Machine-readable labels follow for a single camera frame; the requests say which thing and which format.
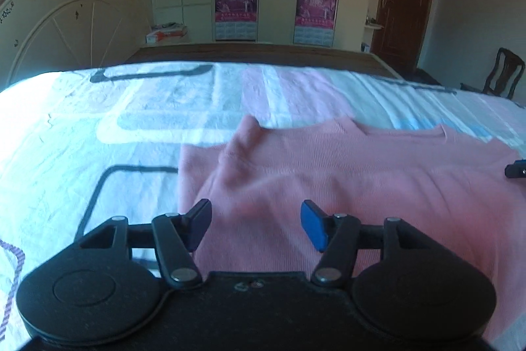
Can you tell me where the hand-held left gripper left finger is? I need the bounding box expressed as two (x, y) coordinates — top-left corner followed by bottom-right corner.
(76, 199), (212, 289)

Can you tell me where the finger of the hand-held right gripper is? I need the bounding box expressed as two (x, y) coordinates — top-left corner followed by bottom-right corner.
(505, 160), (526, 179)

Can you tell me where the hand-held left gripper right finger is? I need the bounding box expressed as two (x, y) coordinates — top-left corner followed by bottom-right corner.
(301, 200), (444, 288)

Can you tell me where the pink sweater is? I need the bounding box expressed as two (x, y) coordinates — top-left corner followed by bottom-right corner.
(178, 114), (526, 343)

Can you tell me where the dark wooden chair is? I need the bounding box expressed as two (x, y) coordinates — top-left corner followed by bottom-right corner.
(460, 48), (526, 100)

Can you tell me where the patterned bedsheet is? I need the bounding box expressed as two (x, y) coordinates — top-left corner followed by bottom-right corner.
(0, 61), (526, 347)

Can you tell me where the red and white box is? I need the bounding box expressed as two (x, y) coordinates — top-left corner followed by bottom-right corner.
(146, 22), (189, 45)

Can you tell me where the cream round headboard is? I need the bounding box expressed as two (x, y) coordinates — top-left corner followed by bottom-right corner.
(0, 0), (151, 92)

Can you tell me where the dark wooden bed frame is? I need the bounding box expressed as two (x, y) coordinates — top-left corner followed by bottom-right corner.
(125, 42), (405, 79)

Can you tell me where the purple wall calendar poster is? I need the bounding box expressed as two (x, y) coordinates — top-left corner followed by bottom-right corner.
(294, 0), (338, 46)
(215, 0), (259, 41)

